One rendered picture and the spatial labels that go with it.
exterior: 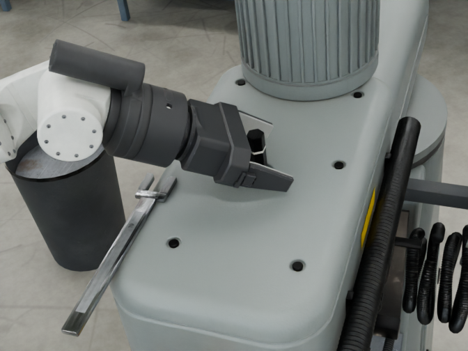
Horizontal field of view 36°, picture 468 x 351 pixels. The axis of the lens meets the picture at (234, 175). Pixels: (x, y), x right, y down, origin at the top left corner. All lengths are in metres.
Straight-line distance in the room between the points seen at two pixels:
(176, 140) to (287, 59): 0.24
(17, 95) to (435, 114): 0.94
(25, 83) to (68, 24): 4.63
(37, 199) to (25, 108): 2.31
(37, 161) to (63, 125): 2.59
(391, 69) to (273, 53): 0.38
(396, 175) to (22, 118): 0.50
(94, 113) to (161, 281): 0.19
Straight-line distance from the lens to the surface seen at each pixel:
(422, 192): 1.23
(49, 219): 3.22
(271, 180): 0.82
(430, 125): 1.49
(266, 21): 0.95
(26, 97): 0.83
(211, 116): 0.83
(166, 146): 0.78
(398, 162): 1.02
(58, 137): 0.74
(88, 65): 0.75
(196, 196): 0.86
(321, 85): 0.98
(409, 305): 1.31
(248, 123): 0.89
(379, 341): 1.69
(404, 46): 1.39
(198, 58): 4.73
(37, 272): 3.54
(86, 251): 3.34
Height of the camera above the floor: 2.47
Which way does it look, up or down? 41 degrees down
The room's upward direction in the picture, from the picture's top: 8 degrees counter-clockwise
